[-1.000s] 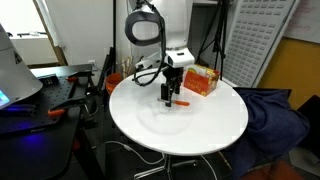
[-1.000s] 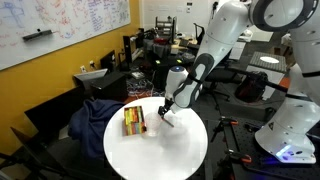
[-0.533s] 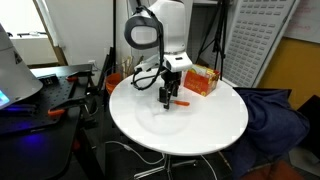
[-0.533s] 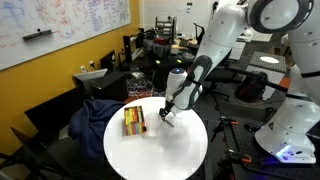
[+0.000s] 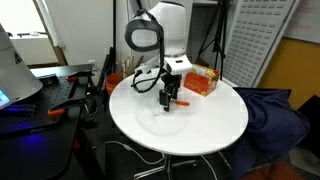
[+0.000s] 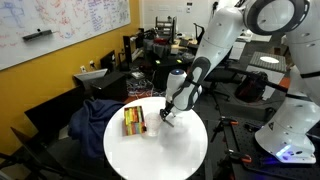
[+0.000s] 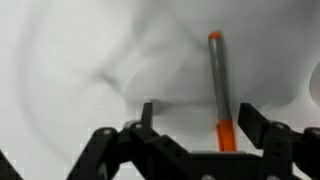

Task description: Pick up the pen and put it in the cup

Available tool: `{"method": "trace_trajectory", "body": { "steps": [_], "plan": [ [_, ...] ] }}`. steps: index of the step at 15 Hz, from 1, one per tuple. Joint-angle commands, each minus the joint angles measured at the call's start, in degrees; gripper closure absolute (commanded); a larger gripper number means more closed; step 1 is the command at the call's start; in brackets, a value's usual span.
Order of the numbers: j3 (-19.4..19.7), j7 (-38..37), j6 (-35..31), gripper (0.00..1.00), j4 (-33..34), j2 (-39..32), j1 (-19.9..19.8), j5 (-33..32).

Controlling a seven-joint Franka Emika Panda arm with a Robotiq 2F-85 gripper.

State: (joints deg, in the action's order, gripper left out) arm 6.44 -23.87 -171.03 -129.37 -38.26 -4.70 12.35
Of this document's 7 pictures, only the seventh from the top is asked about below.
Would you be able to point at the grey pen with orange cap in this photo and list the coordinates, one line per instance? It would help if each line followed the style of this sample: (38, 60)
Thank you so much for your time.
(220, 80)

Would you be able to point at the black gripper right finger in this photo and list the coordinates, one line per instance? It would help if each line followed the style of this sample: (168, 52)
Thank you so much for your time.
(253, 123)

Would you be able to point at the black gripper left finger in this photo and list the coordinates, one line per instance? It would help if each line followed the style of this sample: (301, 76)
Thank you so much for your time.
(147, 115)

